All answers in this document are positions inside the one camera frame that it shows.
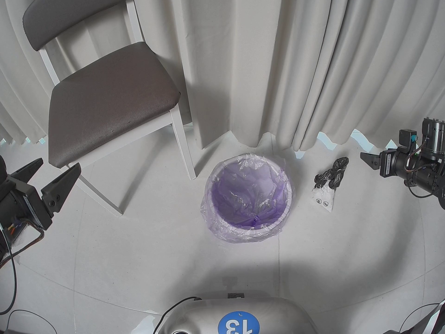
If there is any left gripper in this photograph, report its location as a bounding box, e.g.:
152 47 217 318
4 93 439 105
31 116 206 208
0 157 82 231

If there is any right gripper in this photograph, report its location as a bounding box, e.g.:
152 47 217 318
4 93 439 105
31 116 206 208
379 149 423 181

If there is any black plastic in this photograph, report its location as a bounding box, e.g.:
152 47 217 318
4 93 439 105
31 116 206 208
314 157 349 190

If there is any clear printed wrapper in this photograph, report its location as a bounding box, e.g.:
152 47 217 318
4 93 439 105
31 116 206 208
312 185 336 213

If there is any purple plastic bag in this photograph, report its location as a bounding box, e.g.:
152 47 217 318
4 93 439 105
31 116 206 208
200 153 293 244

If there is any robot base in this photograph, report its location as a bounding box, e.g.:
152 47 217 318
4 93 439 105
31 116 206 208
139 289 318 334

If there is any white trash bin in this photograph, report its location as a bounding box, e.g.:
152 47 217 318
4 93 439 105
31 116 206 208
209 159 292 237

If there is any grey padded white chair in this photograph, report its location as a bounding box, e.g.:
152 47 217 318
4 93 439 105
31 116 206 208
22 0 197 216

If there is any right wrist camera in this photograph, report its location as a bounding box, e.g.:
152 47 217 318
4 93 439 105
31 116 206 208
386 129 418 152

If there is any black cable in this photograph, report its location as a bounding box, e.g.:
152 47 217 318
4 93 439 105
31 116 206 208
6 309 58 334
399 302 440 331
0 251 18 316
153 296 203 334

